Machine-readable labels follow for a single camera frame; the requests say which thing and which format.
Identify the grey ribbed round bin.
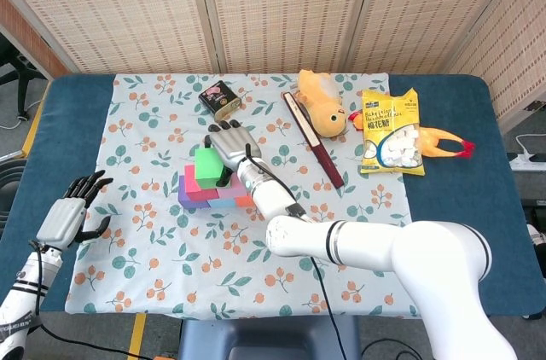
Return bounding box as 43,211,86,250
0,155,29,242

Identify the woven bamboo screen panel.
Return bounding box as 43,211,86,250
0,0,218,75
200,0,379,75
447,0,546,131
347,0,530,75

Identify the rubber chicken toy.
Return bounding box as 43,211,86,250
347,110,477,161

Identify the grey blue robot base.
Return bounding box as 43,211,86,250
177,316,362,360

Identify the black office chair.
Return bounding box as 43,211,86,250
0,33,46,121

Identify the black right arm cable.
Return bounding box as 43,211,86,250
244,142,350,360

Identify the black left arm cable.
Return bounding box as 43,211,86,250
27,239,160,360

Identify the white power strip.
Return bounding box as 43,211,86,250
509,153,546,172

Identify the blue table cover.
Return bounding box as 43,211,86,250
0,73,546,318

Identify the yellow marshmallow bag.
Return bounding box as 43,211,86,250
359,87,427,177

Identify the brown wooden board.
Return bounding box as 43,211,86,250
0,0,72,79

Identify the floral print tablecloth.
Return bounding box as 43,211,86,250
64,73,432,321

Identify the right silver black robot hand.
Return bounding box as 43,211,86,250
203,119,264,189

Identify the pink foam cube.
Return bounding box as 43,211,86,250
216,171,249,200

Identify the light blue foam cube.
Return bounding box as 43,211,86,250
207,196,238,209

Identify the red foam cube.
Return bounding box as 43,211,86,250
183,164,219,202

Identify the white power strip cable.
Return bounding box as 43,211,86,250
515,133,546,156

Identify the white floor cable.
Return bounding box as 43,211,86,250
0,114,26,131

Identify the purple foam cube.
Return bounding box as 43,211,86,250
177,175,211,211

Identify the yellow plush chick toy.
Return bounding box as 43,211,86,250
296,69,348,139

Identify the green foam cube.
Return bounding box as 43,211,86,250
194,148,229,190

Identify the black metal tin can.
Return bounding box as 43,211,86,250
198,80,242,124

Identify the dark red folded fan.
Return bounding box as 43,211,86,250
280,90,346,189

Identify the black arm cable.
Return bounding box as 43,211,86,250
27,239,160,360
244,142,350,360

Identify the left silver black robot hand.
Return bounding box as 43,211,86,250
35,169,114,251

